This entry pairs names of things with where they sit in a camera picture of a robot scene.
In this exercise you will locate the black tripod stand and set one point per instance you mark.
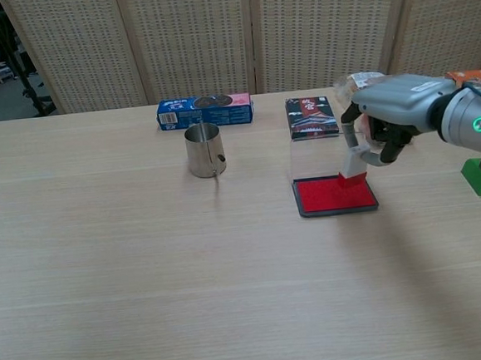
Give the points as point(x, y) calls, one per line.
point(24, 76)

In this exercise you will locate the red ink pad case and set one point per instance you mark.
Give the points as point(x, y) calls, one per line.
point(321, 198)

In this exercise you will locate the orange biscuit box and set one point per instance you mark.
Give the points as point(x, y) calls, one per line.
point(472, 75)

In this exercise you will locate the black palace print box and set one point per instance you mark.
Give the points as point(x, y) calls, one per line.
point(311, 118)

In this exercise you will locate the bagged pastry pack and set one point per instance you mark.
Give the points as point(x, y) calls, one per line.
point(348, 90)

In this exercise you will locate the blue cookie box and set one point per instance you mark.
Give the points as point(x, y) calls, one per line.
point(210, 113)

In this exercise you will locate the stainless steel cup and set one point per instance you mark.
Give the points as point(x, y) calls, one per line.
point(203, 153)

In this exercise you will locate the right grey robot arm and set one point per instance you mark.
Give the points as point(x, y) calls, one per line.
point(469, 124)

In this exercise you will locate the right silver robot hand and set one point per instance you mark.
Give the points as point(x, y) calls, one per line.
point(401, 100)

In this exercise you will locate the wooden rattan folding screen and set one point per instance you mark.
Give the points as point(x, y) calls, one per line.
point(196, 41)

